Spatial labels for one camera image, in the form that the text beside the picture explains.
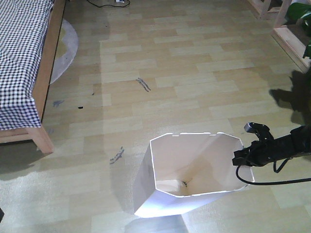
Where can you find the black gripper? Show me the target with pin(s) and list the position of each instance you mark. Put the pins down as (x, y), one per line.
(261, 153)

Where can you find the white plastic trash bin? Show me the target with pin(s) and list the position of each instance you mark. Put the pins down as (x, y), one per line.
(180, 173)

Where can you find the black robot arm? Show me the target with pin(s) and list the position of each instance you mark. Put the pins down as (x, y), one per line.
(301, 138)

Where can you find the green houseplant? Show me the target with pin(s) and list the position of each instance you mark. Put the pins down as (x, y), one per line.
(301, 11)

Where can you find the grey round rug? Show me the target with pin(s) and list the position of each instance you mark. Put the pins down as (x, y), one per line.
(66, 50)

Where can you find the black white checkered bedsheet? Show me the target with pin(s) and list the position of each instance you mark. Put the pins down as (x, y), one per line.
(23, 27)

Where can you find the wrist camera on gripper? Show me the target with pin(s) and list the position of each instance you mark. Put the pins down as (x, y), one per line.
(260, 130)

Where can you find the light wooden shelf frame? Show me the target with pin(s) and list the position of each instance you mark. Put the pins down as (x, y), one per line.
(288, 36)

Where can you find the wooden bed frame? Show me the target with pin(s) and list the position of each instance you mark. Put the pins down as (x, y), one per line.
(39, 135)

